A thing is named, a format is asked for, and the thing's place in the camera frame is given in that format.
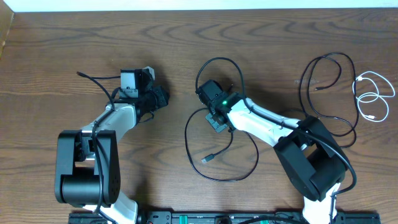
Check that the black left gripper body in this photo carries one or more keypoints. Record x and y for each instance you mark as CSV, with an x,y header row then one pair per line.
x,y
157,98

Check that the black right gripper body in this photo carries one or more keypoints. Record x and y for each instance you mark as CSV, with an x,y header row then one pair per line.
x,y
209,118

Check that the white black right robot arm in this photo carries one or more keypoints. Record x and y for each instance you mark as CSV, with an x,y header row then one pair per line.
x,y
311,158

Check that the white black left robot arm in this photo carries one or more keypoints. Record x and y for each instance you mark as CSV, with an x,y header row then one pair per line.
x,y
87,170

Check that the light wooden side board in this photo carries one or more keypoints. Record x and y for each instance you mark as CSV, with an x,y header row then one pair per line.
x,y
6,18

